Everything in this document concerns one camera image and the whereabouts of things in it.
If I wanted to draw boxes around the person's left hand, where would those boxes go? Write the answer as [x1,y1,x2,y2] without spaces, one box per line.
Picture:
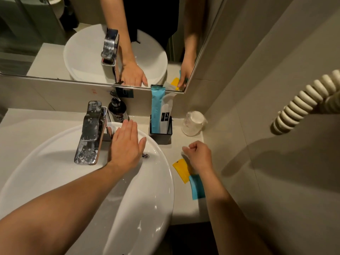
[107,119,147,171]

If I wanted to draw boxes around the person's right hand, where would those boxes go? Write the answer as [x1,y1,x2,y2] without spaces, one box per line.
[182,141,214,175]

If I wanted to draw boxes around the person's right forearm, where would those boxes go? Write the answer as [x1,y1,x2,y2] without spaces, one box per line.
[198,168,274,255]

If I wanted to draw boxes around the person's left forearm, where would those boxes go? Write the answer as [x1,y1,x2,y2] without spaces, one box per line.
[0,162,144,255]

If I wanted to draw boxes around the black square holder box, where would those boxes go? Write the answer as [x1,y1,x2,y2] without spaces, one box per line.
[149,115,173,145]

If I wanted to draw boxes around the small yellow packet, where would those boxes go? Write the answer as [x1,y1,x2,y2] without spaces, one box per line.
[172,158,194,184]

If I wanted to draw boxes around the black soap dispenser bottle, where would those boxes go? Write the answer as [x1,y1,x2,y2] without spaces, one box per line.
[107,90,129,124]

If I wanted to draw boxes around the chrome basin faucet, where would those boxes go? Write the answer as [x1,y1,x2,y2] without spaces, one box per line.
[74,101,112,166]

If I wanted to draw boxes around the clear glass cup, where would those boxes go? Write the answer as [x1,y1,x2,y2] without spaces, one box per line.
[181,111,208,137]

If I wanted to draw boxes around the long blue toiletry packet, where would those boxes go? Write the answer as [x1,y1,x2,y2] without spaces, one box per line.
[151,85,166,134]

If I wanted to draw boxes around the small blue packet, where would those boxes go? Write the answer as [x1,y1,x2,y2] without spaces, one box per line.
[189,174,206,201]

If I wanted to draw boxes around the long white toiletry packet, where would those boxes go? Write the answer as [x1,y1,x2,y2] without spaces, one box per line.
[160,93,177,131]

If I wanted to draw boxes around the white ceramic wash basin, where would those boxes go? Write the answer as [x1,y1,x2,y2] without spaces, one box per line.
[0,121,175,255]

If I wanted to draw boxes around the white coiled cord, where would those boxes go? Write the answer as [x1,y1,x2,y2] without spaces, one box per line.
[270,69,340,136]

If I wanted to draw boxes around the wall mirror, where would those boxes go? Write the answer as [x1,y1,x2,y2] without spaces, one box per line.
[0,0,228,94]

